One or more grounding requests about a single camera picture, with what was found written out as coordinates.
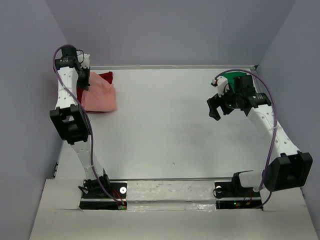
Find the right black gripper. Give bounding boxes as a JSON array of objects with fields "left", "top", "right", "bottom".
[{"left": 207, "top": 84, "right": 242, "bottom": 121}]

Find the pink t-shirt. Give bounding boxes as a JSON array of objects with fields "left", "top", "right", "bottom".
[{"left": 81, "top": 72, "right": 117, "bottom": 113}]

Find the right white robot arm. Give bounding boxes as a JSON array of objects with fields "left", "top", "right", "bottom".
[{"left": 207, "top": 74, "right": 313, "bottom": 196}]

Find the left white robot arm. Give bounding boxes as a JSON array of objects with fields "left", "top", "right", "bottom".
[{"left": 49, "top": 44, "right": 111, "bottom": 198}]

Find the red folded t-shirt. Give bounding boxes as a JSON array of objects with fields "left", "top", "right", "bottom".
[{"left": 76, "top": 71, "right": 113, "bottom": 102}]

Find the green t-shirt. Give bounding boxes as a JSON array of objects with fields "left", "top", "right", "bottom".
[{"left": 221, "top": 71, "right": 247, "bottom": 87}]

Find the white cardboard front cover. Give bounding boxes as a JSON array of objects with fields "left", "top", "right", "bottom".
[{"left": 30, "top": 179, "right": 317, "bottom": 240}]

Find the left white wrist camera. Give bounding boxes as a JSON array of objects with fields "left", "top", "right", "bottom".
[{"left": 77, "top": 53, "right": 91, "bottom": 69}]

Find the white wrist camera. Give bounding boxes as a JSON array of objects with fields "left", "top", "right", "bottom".
[
  {"left": 77, "top": 53, "right": 91, "bottom": 69},
  {"left": 211, "top": 76, "right": 233, "bottom": 97}
]

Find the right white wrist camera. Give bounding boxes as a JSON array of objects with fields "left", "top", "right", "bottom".
[{"left": 211, "top": 76, "right": 233, "bottom": 97}]

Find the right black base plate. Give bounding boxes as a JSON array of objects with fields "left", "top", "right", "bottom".
[{"left": 212, "top": 181, "right": 262, "bottom": 210}]

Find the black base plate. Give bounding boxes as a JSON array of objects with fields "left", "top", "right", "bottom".
[
  {"left": 78, "top": 181, "right": 128, "bottom": 211},
  {"left": 212, "top": 181, "right": 262, "bottom": 210}
]

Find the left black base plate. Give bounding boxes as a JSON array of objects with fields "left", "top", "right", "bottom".
[{"left": 78, "top": 181, "right": 128, "bottom": 211}]

